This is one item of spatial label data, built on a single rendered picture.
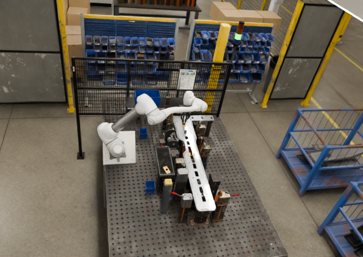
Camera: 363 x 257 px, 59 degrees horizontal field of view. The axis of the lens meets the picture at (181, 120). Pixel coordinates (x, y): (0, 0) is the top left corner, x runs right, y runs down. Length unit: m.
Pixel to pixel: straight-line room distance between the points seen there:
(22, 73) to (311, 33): 4.59
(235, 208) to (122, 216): 1.15
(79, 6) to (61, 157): 3.81
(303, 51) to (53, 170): 4.42
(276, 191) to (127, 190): 2.25
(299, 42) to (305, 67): 0.59
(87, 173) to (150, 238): 1.74
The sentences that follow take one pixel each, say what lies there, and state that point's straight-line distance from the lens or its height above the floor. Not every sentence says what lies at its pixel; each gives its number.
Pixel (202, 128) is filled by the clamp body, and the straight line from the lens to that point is 3.73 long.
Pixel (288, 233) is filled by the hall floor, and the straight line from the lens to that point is 4.42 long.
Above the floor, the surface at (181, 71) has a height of 1.41.
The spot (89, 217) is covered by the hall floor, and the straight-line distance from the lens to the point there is 4.09.
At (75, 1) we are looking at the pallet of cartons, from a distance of 7.53.
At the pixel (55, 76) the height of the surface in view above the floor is 0.63.
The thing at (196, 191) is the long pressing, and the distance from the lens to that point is 3.09.
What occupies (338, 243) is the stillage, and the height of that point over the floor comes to 0.19.
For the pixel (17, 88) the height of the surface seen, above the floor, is 0.44.
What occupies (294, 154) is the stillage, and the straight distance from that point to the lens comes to 5.25.
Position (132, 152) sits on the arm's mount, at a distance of 3.65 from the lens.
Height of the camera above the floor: 3.35
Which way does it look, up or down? 38 degrees down
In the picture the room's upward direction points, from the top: 10 degrees clockwise
